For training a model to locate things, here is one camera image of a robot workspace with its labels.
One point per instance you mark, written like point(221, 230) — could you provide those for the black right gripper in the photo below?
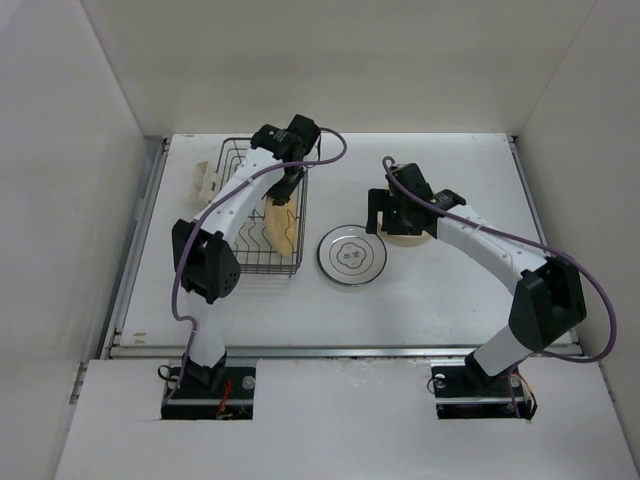
point(378, 201)

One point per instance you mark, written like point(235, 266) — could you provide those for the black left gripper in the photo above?
point(280, 195)

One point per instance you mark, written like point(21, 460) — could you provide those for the yellow shallow plate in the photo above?
point(281, 226)

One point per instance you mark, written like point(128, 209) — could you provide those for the cream deep plate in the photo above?
point(407, 240)

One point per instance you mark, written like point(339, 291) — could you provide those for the white plate thin green rim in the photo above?
point(349, 256)

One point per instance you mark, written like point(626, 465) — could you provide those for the grey wire dish rack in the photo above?
point(253, 247)

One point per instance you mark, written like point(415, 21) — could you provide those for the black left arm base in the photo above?
point(223, 392)

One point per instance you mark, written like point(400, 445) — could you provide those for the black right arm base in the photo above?
point(460, 396)

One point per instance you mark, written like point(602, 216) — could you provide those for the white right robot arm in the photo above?
point(546, 290)

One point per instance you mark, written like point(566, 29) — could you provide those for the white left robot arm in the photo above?
point(204, 261)

